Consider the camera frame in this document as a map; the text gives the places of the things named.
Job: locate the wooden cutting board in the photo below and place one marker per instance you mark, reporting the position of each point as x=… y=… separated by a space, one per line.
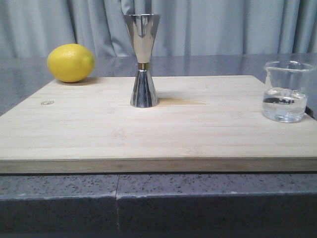
x=201 y=124

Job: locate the yellow lemon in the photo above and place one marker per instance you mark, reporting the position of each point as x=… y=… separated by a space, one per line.
x=71 y=63

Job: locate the steel double jigger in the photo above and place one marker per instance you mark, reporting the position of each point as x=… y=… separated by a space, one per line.
x=142 y=30

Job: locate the glass beaker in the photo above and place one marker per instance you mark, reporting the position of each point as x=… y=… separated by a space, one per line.
x=286 y=90

